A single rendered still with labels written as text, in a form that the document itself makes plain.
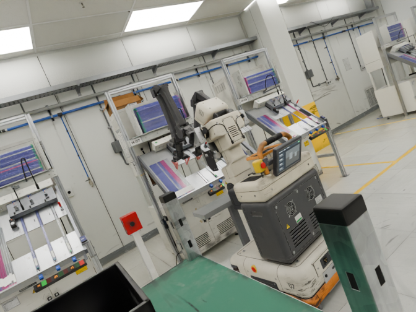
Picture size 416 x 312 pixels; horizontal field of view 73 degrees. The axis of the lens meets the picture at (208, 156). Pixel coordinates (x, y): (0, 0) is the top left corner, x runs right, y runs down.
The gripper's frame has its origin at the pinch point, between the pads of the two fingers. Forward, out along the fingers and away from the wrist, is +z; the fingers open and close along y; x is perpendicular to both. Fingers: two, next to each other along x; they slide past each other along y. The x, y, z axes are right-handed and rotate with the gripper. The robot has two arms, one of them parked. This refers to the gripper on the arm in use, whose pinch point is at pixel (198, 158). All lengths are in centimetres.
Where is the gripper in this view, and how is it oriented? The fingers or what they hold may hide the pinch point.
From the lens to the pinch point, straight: 285.2
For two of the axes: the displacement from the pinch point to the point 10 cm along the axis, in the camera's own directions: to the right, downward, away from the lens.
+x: 6.0, 4.7, -6.5
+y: -8.0, 3.8, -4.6
